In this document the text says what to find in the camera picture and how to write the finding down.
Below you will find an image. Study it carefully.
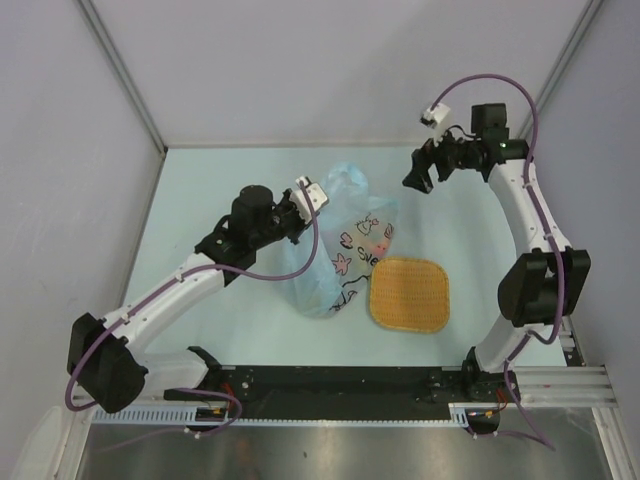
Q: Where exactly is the white slotted cable duct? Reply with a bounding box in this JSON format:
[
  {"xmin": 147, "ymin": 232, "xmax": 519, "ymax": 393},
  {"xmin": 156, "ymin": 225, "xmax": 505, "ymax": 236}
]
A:
[{"xmin": 92, "ymin": 403, "xmax": 468, "ymax": 428}]

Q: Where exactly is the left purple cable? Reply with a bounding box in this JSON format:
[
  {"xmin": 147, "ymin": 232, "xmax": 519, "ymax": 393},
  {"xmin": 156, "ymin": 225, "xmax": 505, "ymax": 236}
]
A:
[{"xmin": 64, "ymin": 184, "xmax": 324, "ymax": 454}]

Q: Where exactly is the woven bamboo tray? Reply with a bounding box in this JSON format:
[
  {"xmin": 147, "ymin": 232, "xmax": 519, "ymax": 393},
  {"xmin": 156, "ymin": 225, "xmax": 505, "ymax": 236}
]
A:
[{"xmin": 369, "ymin": 257, "xmax": 450, "ymax": 334}]

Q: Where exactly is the light blue plastic bag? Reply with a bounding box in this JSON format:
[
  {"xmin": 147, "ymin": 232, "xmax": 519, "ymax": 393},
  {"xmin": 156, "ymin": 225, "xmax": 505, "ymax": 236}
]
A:
[{"xmin": 281, "ymin": 163, "xmax": 399, "ymax": 318}]

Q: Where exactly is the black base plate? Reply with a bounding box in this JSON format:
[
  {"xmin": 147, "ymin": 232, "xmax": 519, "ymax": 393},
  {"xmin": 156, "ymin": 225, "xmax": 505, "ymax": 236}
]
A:
[{"xmin": 197, "ymin": 366, "xmax": 517, "ymax": 413}]

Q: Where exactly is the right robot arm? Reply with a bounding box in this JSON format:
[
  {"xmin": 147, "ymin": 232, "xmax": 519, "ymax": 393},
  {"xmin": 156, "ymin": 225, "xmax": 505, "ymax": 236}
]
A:
[{"xmin": 413, "ymin": 103, "xmax": 591, "ymax": 401}]

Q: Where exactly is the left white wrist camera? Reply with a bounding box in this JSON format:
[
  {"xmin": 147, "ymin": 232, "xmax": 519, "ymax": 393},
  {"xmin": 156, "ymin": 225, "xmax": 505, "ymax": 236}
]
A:
[{"xmin": 289, "ymin": 176, "xmax": 329, "ymax": 224}]

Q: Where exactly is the aluminium frame rail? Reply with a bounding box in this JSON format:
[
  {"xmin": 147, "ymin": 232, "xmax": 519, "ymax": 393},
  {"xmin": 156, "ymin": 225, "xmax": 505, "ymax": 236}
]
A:
[{"xmin": 78, "ymin": 363, "xmax": 615, "ymax": 412}]

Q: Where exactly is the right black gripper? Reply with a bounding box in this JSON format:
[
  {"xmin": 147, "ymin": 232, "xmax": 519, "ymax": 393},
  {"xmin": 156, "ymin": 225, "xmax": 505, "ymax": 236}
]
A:
[{"xmin": 402, "ymin": 119, "xmax": 479, "ymax": 195}]

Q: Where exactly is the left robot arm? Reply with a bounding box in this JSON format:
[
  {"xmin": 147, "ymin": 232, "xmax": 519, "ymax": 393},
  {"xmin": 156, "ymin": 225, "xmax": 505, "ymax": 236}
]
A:
[{"xmin": 64, "ymin": 147, "xmax": 441, "ymax": 412}]

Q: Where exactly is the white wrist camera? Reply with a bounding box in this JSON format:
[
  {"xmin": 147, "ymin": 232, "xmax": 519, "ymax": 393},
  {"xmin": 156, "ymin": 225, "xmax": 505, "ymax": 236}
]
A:
[
  {"xmin": 420, "ymin": 103, "xmax": 452, "ymax": 141},
  {"xmin": 289, "ymin": 176, "xmax": 329, "ymax": 224}
]

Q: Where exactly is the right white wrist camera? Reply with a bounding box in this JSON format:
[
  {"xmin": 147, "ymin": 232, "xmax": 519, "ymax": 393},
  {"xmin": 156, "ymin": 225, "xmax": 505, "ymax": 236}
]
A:
[{"xmin": 420, "ymin": 103, "xmax": 452, "ymax": 141}]

